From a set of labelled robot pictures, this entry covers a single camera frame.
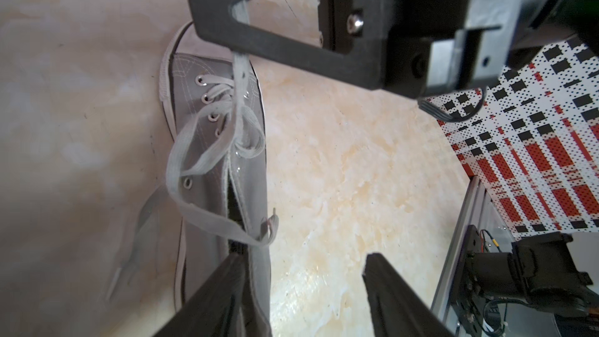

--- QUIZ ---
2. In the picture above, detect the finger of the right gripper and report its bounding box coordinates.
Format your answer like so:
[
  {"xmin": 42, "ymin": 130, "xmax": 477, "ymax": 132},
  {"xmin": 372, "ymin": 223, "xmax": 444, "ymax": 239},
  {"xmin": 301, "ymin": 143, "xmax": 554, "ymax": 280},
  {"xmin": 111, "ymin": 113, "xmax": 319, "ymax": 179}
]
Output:
[{"xmin": 188, "ymin": 0, "xmax": 385, "ymax": 90}]

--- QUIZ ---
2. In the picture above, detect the grey shoelace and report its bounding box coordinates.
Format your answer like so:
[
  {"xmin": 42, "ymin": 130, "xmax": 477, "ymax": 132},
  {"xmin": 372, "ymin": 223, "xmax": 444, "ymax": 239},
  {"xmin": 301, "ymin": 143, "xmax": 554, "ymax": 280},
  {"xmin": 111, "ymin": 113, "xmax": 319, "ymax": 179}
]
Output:
[{"xmin": 105, "ymin": 0, "xmax": 280, "ymax": 303}]

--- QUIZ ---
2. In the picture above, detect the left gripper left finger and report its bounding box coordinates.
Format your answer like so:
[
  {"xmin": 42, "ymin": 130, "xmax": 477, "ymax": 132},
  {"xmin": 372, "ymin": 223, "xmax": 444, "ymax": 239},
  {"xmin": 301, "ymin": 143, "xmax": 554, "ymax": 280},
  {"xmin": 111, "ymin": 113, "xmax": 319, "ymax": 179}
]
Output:
[{"xmin": 154, "ymin": 253, "xmax": 246, "ymax": 337}]

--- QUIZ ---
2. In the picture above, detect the right camera black cable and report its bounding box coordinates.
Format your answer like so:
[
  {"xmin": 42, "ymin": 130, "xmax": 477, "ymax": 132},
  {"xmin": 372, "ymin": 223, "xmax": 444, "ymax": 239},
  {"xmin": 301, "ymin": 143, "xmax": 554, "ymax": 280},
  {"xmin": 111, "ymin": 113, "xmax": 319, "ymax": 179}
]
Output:
[{"xmin": 416, "ymin": 85, "xmax": 490, "ymax": 123}]

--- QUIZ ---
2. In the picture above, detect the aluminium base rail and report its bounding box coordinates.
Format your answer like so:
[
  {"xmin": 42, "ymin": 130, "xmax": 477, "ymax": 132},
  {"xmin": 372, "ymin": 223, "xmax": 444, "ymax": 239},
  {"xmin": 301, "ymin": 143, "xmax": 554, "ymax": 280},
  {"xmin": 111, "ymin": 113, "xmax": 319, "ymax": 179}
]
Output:
[{"xmin": 430, "ymin": 175, "xmax": 558, "ymax": 337}]

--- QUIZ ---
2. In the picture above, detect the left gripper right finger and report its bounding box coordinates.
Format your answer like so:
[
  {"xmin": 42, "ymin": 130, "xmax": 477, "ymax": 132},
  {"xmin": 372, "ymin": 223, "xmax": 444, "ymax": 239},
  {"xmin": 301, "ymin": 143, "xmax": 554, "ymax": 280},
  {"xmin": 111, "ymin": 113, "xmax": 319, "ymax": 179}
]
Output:
[{"xmin": 363, "ymin": 253, "xmax": 452, "ymax": 337}]

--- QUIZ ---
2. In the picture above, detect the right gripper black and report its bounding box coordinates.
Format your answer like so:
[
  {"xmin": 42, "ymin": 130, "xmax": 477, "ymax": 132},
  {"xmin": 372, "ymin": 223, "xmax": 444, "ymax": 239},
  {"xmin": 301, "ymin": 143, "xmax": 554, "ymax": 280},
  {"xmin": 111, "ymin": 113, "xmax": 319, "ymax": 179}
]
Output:
[{"xmin": 318, "ymin": 0, "xmax": 598, "ymax": 98}]

